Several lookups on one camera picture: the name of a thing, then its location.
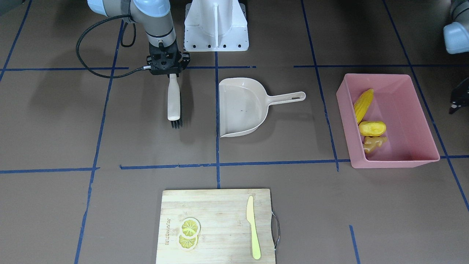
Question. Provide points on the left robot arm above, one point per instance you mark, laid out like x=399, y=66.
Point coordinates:
x=456, y=41

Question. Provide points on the pink plastic bin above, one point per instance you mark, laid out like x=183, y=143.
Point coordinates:
x=409, y=139

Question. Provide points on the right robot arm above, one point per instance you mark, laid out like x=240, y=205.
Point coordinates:
x=153, y=15

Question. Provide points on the yellow toy lemon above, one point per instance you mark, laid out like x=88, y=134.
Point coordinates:
x=372, y=128

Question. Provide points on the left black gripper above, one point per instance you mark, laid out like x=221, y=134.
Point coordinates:
x=460, y=96

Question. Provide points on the lemon slice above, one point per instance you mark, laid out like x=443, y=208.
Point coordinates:
x=190, y=227

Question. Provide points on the yellow toy knife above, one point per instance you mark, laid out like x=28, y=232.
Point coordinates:
x=250, y=216

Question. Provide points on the wooden cutting board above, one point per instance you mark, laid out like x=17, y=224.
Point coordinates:
x=225, y=233

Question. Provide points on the white mounting pillar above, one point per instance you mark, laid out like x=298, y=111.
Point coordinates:
x=216, y=26

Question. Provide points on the black bristle hand brush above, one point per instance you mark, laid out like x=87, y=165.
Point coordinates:
x=174, y=102

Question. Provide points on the yellow toy corn cob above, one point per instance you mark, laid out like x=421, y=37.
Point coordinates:
x=362, y=104

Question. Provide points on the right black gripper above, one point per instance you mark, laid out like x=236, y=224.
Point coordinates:
x=185, y=61

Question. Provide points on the beige plastic dustpan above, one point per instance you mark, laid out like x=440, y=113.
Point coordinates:
x=244, y=105

